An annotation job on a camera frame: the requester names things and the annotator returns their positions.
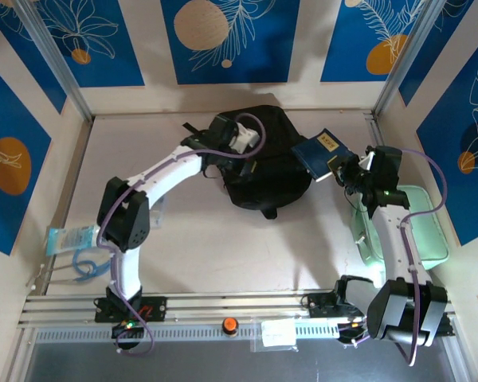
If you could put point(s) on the blue poster white fern drawing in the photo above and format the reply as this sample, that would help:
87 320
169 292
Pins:
350 47

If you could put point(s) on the aluminium corner post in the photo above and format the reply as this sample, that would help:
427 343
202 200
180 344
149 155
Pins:
56 59
406 55

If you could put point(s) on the blue poster large orange circle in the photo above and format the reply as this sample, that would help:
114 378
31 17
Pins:
12 119

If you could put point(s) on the aluminium front rail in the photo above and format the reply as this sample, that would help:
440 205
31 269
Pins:
223 306

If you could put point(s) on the dark blue yellow-label book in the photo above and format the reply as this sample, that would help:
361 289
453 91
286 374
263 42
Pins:
316 155

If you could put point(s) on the mint green zip case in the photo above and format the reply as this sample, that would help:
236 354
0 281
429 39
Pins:
426 227

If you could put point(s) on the black backpack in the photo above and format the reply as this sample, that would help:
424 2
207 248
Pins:
279 183

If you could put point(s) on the blue poster narrow strip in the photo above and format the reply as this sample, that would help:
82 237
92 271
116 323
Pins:
24 51

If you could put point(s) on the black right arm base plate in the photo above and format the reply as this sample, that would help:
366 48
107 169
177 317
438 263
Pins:
318 306

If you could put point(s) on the clear bag with paper label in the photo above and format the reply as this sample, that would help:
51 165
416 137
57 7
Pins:
277 334

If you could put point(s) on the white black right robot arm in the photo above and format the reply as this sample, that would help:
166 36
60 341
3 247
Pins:
394 238

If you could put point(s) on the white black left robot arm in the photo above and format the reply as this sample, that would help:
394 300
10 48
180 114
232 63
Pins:
171 167

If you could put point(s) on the blue poster dark circle leaves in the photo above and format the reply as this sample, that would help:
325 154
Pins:
454 119

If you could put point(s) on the blue poster white leaf outline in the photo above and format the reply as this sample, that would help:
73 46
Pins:
458 40

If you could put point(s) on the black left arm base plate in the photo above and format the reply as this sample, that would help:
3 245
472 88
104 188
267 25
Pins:
155 308

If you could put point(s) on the black controller board mount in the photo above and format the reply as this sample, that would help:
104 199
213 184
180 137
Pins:
350 330
127 328

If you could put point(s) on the blue poster white lily drawing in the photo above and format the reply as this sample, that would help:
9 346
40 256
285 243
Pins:
115 59

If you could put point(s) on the light blue plastic packet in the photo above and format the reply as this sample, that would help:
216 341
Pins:
67 238

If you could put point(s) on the orange emergency stop button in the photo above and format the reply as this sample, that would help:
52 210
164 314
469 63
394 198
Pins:
229 325

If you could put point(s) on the blue poster beige circle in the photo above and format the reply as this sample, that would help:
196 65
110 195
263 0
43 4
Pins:
243 59

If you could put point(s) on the black ribbed block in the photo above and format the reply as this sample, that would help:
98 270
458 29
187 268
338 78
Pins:
448 324

